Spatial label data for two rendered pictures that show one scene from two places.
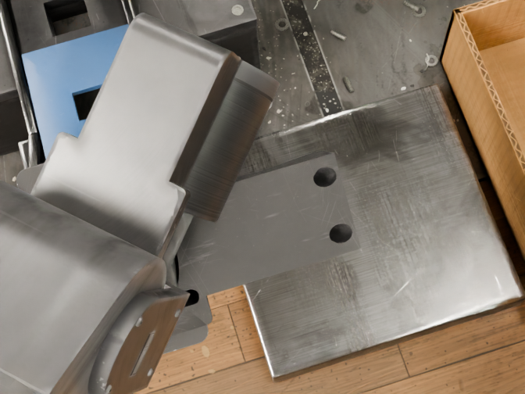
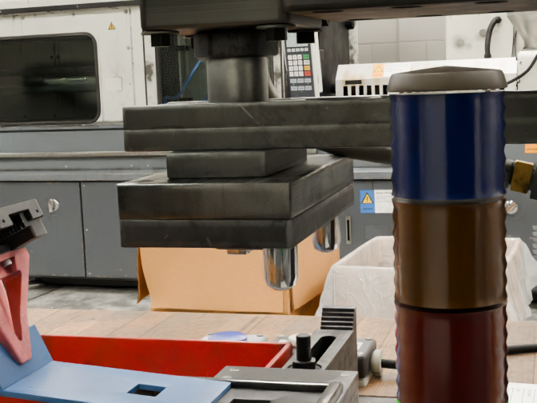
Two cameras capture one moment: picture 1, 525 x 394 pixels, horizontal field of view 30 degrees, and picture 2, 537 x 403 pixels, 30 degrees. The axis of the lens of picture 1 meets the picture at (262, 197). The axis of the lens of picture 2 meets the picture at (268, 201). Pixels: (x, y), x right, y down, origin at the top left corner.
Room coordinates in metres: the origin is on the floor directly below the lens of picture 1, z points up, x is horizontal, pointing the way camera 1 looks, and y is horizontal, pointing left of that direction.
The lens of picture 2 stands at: (0.64, -0.44, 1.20)
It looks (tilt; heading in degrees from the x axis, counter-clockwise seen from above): 7 degrees down; 117
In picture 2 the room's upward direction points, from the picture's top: 2 degrees counter-clockwise
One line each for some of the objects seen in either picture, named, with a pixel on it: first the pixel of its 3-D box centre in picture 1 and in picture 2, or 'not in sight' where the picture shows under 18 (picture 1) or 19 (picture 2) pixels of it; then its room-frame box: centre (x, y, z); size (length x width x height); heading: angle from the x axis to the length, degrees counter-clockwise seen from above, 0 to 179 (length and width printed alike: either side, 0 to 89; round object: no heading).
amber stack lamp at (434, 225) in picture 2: not in sight; (449, 246); (0.54, -0.12, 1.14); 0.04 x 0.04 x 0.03
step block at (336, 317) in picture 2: not in sight; (334, 364); (0.30, 0.34, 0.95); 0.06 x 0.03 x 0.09; 101
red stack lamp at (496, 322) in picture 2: not in sight; (451, 348); (0.54, -0.12, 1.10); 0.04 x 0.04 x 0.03
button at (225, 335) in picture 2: not in sight; (228, 343); (0.14, 0.43, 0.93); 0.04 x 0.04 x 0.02
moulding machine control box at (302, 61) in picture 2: not in sight; (304, 61); (-1.54, 4.29, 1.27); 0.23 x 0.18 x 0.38; 98
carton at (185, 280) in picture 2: not in sight; (242, 313); (-0.90, 2.35, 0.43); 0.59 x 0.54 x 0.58; 97
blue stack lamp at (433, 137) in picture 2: not in sight; (447, 142); (0.54, -0.12, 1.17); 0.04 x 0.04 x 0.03
